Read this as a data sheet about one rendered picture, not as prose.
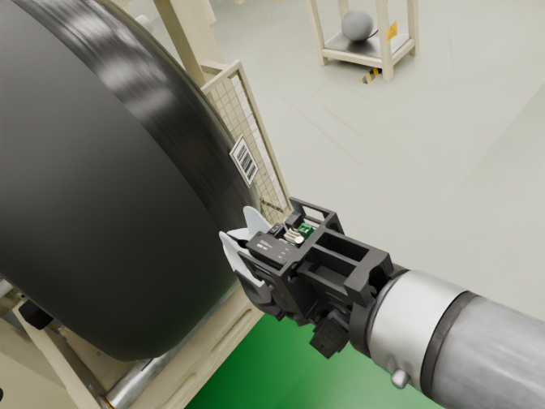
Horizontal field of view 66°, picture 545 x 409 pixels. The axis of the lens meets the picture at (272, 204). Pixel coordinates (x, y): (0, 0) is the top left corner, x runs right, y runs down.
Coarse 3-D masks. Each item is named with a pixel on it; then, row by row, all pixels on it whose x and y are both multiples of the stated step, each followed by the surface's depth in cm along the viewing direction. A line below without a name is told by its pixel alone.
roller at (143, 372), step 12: (192, 336) 79; (180, 348) 78; (144, 360) 75; (156, 360) 75; (168, 360) 76; (132, 372) 74; (144, 372) 74; (156, 372) 75; (120, 384) 73; (132, 384) 73; (144, 384) 74; (108, 396) 72; (120, 396) 72; (132, 396) 73; (120, 408) 72
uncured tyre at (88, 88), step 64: (0, 0) 46; (64, 0) 47; (0, 64) 42; (64, 64) 44; (128, 64) 46; (0, 128) 40; (64, 128) 42; (128, 128) 45; (192, 128) 49; (0, 192) 40; (64, 192) 42; (128, 192) 45; (192, 192) 49; (256, 192) 63; (0, 256) 42; (64, 256) 42; (128, 256) 46; (192, 256) 52; (64, 320) 47; (128, 320) 49; (192, 320) 60
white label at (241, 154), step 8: (240, 136) 55; (240, 144) 55; (232, 152) 53; (240, 152) 55; (248, 152) 56; (240, 160) 55; (248, 160) 56; (240, 168) 55; (248, 168) 56; (256, 168) 58; (248, 176) 56; (248, 184) 56
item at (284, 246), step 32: (288, 224) 35; (320, 224) 33; (256, 256) 35; (288, 256) 32; (320, 256) 32; (352, 256) 32; (384, 256) 29; (288, 288) 32; (320, 288) 32; (352, 288) 28; (320, 320) 36; (352, 320) 29
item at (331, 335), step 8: (336, 312) 33; (328, 320) 33; (336, 320) 33; (344, 320) 33; (320, 328) 36; (328, 328) 35; (336, 328) 34; (344, 328) 33; (320, 336) 38; (328, 336) 36; (336, 336) 35; (344, 336) 34; (312, 344) 41; (320, 344) 39; (328, 344) 38; (336, 344) 36; (344, 344) 40; (320, 352) 41; (328, 352) 39
